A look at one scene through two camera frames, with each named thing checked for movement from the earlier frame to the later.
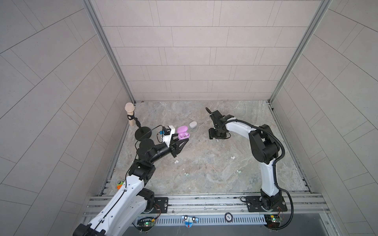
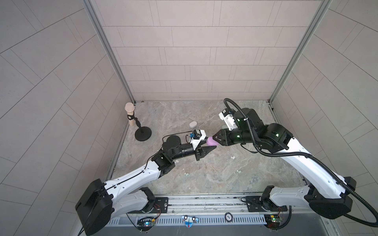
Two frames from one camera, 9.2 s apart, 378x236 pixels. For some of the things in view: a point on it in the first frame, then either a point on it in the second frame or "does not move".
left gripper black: [174, 150] to [202, 152]
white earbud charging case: [193, 124] does not move
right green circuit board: [272, 221] does not move
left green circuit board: [145, 223] does not move
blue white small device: [189, 221] does not move
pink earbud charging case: [183, 134] to [211, 141]
